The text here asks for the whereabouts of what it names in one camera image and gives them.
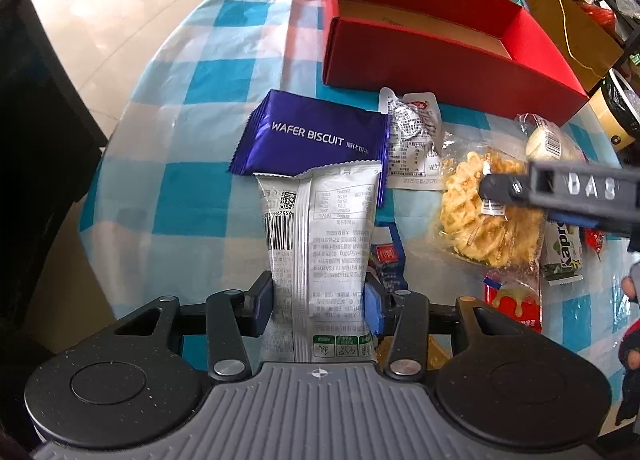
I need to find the gold foil snack packet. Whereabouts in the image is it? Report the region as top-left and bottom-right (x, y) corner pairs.
(374, 337), (451, 370)

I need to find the waffle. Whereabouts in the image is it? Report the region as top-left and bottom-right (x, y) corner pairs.
(434, 133), (544, 269)

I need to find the blue coconut snack packet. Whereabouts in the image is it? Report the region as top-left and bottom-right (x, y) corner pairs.
(368, 222), (408, 291)

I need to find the round cake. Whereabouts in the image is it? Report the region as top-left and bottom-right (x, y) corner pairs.
(518, 114), (588, 162)

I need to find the silver foil snack pouch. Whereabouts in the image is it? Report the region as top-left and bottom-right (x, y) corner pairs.
(378, 88), (445, 191)

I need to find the white silver snack packet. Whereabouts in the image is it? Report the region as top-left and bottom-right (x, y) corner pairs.
(256, 161), (382, 362)

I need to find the red Trolli candy packet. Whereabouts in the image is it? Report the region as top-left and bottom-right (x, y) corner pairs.
(582, 228), (605, 257)

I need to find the white green Kaprons packet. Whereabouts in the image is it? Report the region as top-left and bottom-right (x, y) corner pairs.
(540, 222), (584, 285)

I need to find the yellow trash bin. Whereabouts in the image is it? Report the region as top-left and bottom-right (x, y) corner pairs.
(589, 68), (639, 153)

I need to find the red white snack packet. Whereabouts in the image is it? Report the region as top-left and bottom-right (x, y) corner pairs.
(483, 272), (542, 333)

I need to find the blue checkered tablecloth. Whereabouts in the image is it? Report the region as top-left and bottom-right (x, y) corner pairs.
(79, 0), (639, 400)

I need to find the orange plastic bag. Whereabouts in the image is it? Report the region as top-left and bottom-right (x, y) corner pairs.
(579, 3), (616, 36)

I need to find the purple wafer biscuit packet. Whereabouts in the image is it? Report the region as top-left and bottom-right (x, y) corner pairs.
(229, 90), (392, 206)

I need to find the red cardboard box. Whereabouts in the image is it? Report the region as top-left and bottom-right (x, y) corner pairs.
(322, 0), (588, 124)

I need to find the black sofa edge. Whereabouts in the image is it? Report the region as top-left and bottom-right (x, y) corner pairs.
(1, 0), (107, 344)

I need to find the yellow cable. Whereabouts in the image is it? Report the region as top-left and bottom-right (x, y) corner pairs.
(504, 0), (614, 79)

